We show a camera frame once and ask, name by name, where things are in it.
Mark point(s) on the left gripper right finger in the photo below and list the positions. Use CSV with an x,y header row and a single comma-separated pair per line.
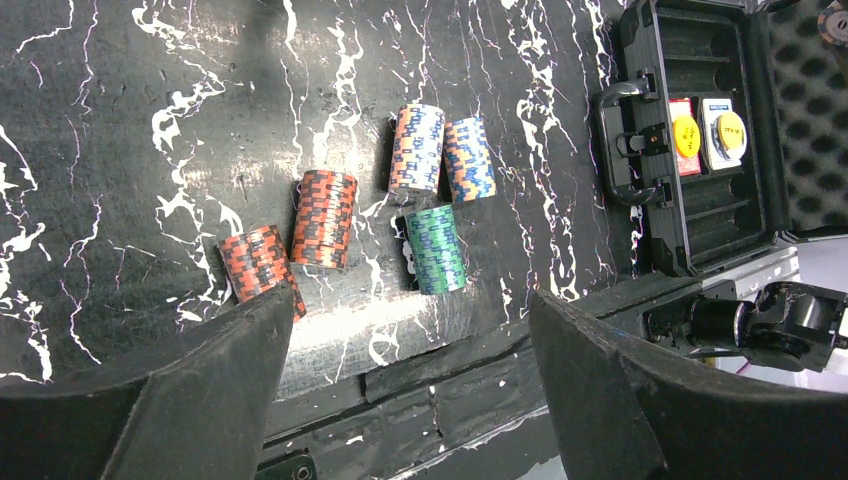
x,y
623,408

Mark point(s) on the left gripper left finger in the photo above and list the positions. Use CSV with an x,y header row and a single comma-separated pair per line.
x,y
193,406

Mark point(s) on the red black chip stack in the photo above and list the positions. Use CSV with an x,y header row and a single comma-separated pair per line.
x,y
832,24
324,217
255,262

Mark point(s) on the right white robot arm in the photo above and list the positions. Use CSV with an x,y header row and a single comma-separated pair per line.
x,y
789,326

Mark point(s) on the green blue chip stack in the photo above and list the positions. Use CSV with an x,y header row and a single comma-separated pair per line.
x,y
434,241

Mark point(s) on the yellow big blind button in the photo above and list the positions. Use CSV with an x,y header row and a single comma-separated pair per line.
x,y
686,136

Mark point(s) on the black poker carrying case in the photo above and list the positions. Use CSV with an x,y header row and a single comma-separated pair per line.
x,y
790,88

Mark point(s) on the red card deck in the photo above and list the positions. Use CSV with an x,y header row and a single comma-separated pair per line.
x,y
685,166

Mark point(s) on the white card deck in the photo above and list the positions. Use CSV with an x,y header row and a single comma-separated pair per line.
x,y
716,157

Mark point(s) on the orange white chip stack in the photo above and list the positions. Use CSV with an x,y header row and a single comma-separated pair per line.
x,y
417,150

